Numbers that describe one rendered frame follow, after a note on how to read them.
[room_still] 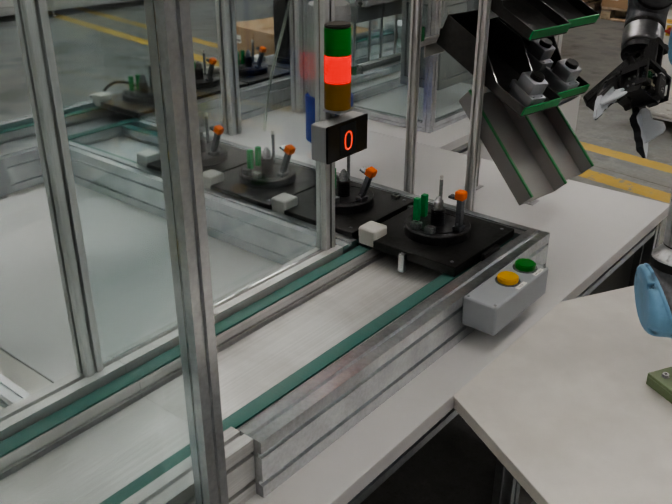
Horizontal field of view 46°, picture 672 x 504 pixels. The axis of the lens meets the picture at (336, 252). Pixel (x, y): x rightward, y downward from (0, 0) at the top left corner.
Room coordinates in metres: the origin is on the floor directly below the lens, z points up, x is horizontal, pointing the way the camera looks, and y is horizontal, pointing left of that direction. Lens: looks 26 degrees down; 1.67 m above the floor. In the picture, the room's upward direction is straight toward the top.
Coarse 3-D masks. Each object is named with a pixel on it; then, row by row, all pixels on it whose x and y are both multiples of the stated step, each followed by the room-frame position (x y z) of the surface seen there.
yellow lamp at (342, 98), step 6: (324, 84) 1.45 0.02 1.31; (330, 84) 1.44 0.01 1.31; (342, 84) 1.44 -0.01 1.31; (348, 84) 1.44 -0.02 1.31; (324, 90) 1.45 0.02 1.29; (330, 90) 1.44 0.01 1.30; (336, 90) 1.43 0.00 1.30; (342, 90) 1.43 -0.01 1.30; (348, 90) 1.44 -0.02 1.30; (324, 96) 1.45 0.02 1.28; (330, 96) 1.44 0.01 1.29; (336, 96) 1.43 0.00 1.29; (342, 96) 1.43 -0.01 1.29; (348, 96) 1.44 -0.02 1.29; (324, 102) 1.45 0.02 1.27; (330, 102) 1.44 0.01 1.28; (336, 102) 1.43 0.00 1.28; (342, 102) 1.43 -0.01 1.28; (348, 102) 1.44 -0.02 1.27; (330, 108) 1.44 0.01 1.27; (336, 108) 1.43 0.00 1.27; (342, 108) 1.43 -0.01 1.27; (348, 108) 1.44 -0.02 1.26
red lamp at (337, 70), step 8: (328, 56) 1.44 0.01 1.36; (328, 64) 1.44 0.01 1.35; (336, 64) 1.43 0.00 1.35; (344, 64) 1.44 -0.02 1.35; (328, 72) 1.44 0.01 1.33; (336, 72) 1.43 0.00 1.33; (344, 72) 1.44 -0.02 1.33; (328, 80) 1.44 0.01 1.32; (336, 80) 1.43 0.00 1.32; (344, 80) 1.44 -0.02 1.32
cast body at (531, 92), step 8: (528, 72) 1.70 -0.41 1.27; (536, 72) 1.68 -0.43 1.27; (512, 80) 1.73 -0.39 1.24; (520, 80) 1.69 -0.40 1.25; (528, 80) 1.67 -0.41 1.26; (536, 80) 1.67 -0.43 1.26; (544, 80) 1.68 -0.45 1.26; (512, 88) 1.71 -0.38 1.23; (520, 88) 1.69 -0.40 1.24; (528, 88) 1.67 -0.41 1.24; (536, 88) 1.67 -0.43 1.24; (544, 88) 1.68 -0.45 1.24; (520, 96) 1.68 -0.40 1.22; (528, 96) 1.67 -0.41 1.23; (536, 96) 1.67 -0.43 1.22; (544, 96) 1.68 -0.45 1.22; (528, 104) 1.66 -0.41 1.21
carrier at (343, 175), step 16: (336, 192) 1.70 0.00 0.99; (352, 192) 1.70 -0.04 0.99; (368, 192) 1.70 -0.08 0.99; (384, 192) 1.75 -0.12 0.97; (336, 208) 1.62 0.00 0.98; (352, 208) 1.62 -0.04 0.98; (368, 208) 1.65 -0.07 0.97; (384, 208) 1.66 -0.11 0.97; (400, 208) 1.66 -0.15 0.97; (336, 224) 1.57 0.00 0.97; (352, 224) 1.57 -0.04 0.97
